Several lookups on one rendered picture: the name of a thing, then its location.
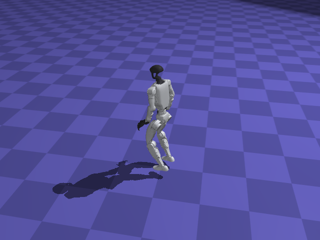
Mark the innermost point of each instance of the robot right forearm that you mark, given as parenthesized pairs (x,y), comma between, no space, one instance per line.
(170,103)

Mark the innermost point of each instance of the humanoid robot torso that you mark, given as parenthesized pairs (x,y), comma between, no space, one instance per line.
(161,100)

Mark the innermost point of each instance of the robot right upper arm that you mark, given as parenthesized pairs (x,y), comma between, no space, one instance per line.
(171,91)

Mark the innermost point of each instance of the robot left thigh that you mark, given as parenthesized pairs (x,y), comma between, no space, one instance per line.
(151,131)

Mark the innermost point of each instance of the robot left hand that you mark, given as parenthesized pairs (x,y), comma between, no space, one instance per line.
(141,123)

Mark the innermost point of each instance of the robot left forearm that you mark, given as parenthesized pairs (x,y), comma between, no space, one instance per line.
(149,115)

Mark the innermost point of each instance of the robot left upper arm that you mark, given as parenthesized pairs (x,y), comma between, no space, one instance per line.
(151,98)

